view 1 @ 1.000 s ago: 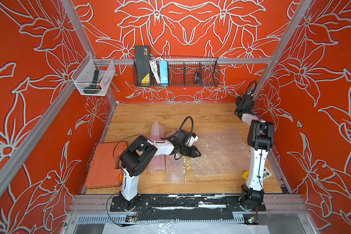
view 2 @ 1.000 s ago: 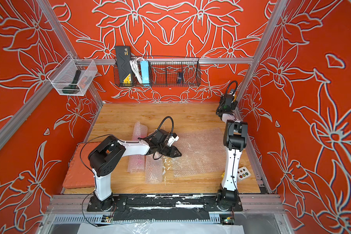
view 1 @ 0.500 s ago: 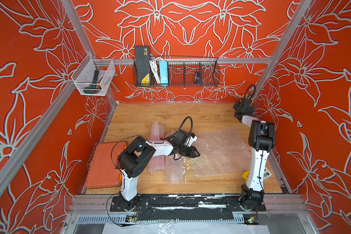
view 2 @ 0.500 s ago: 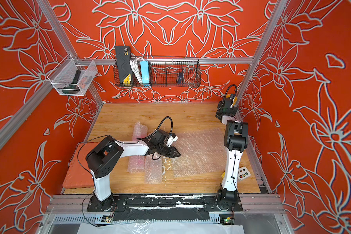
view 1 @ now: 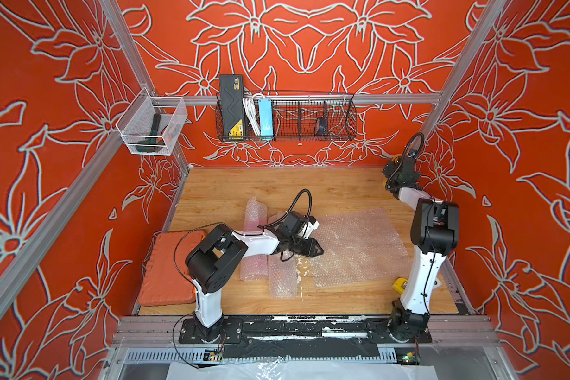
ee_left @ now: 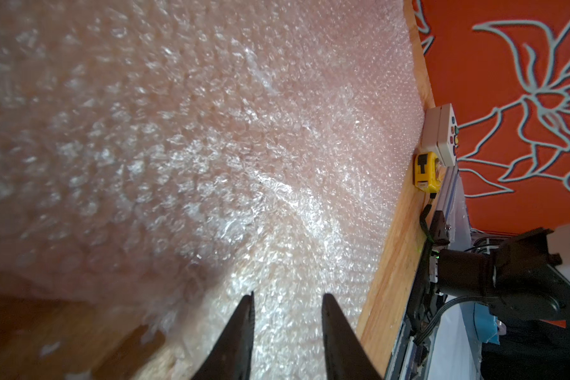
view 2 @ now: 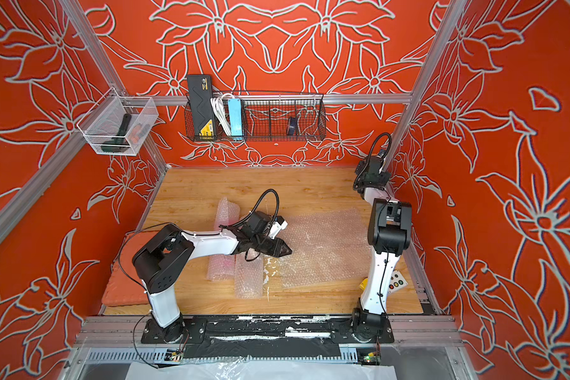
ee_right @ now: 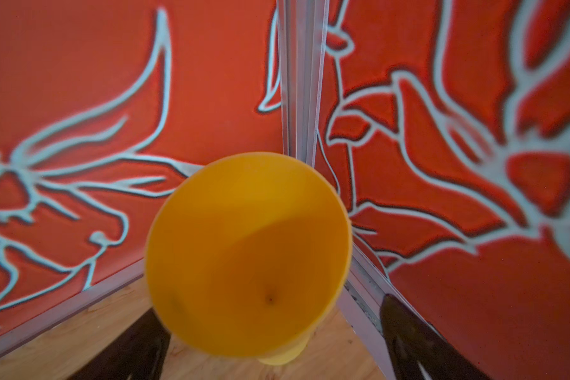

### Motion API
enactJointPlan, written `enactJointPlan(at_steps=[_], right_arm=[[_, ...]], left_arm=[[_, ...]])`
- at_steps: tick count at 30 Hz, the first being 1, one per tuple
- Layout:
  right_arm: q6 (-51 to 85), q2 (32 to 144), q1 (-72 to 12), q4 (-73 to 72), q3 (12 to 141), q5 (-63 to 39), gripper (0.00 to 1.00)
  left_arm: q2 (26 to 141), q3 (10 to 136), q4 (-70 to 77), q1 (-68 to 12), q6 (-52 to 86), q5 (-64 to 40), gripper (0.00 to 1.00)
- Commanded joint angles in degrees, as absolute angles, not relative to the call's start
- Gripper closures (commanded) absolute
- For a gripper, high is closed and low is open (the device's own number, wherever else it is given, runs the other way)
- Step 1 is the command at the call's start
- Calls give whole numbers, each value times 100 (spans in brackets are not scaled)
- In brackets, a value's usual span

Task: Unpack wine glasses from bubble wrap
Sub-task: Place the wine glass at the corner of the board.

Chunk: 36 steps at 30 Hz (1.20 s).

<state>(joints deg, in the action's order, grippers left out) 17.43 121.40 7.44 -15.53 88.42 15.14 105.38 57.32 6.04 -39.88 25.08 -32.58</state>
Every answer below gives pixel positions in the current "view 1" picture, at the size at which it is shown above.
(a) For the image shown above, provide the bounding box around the bubble orange glass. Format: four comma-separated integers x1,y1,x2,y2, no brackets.
267,213,299,299

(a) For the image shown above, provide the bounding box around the clear bubble wrap sheet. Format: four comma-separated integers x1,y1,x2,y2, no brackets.
310,208,412,288

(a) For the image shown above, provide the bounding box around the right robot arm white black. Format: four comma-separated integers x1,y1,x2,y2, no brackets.
383,151,459,343

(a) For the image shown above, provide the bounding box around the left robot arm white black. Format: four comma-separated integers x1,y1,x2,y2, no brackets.
185,212,324,340

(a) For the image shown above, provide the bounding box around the bubble wrapped pink glass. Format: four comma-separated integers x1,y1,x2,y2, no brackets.
240,197,268,281

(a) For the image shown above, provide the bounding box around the yellow tape measure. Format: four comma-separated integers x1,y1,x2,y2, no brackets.
392,277,408,295

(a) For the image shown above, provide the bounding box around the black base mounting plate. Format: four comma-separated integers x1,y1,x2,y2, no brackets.
172,314,432,362

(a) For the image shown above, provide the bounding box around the light blue power bank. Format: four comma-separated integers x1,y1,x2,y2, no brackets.
258,98,274,139

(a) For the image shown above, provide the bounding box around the white plastic sheet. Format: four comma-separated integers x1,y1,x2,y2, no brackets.
166,361,437,380

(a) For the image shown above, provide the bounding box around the orange plastic tool case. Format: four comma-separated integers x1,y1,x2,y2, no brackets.
138,231,206,307

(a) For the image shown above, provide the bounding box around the black yellow device box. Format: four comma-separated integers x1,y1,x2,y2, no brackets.
219,74,245,139

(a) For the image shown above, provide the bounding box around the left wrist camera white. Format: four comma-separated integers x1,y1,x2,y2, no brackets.
300,216,319,239

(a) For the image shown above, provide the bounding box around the black wire wall basket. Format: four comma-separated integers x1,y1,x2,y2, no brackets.
215,91,359,143

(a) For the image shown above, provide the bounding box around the white coiled cable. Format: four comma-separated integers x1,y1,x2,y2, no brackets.
242,92,263,138

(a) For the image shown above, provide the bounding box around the dark green handled tool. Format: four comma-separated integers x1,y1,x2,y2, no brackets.
136,113,164,153

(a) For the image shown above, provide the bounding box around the clear acrylic wall bin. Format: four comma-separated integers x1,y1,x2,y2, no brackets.
117,88,188,156

